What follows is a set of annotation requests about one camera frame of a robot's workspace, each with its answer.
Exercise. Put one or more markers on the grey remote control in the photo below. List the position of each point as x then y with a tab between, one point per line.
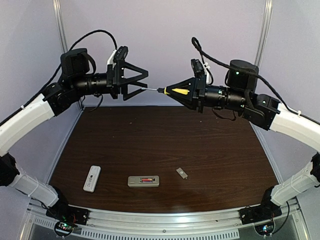
135	182

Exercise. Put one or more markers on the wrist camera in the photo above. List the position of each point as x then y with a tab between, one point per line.
121	54
197	68

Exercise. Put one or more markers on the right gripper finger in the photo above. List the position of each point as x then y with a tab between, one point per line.
185	84
185	100

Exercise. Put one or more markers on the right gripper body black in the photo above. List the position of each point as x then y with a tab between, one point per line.
200	93

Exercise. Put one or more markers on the red battery in remote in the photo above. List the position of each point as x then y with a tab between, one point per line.
147	180

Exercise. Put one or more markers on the aluminium front rail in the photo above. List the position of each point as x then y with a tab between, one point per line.
210	225

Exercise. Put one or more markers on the right aluminium frame post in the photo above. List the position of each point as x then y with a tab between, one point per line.
264	32

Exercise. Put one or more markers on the white remote control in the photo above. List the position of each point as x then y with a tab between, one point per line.
92	179

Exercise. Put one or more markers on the left aluminium frame post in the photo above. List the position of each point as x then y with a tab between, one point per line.
60	25

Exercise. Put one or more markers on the yellow handled screwdriver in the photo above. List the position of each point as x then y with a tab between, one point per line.
164	90

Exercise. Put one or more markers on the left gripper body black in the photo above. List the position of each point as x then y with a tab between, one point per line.
114	81

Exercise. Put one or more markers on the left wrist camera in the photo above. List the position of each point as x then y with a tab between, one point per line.
121	54

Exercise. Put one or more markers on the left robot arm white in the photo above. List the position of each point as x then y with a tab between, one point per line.
78	79

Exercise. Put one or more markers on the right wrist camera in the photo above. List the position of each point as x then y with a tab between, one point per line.
197	68

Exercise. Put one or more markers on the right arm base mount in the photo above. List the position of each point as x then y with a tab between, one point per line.
258	213

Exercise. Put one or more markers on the aluminium frame post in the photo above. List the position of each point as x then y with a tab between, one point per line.
264	32
60	25

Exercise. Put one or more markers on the grey battery cover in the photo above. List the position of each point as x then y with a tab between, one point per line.
182	173

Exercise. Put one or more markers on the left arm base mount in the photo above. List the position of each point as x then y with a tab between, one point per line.
69	214

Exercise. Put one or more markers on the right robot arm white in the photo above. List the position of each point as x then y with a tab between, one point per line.
261	110

